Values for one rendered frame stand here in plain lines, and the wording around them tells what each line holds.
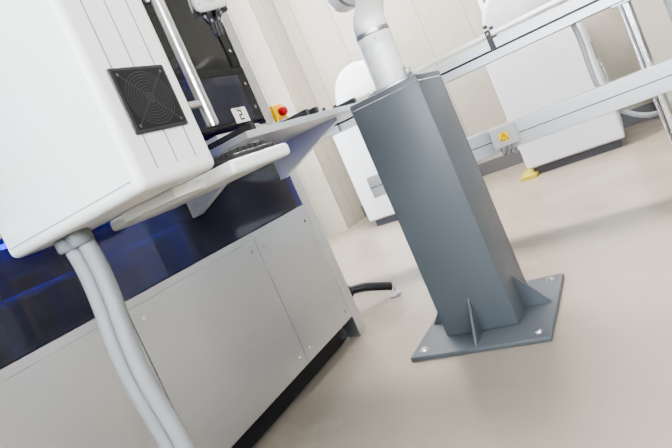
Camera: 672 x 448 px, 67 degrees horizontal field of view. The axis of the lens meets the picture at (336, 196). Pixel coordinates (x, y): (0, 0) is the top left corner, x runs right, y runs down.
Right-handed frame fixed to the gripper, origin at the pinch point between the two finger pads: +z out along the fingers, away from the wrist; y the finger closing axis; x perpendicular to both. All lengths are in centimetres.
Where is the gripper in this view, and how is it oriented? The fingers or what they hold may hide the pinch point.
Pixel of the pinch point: (216, 29)
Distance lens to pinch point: 159.5
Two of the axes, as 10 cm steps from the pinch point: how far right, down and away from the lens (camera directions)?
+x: -6.3, -1.0, 7.7
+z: 2.7, 9.0, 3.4
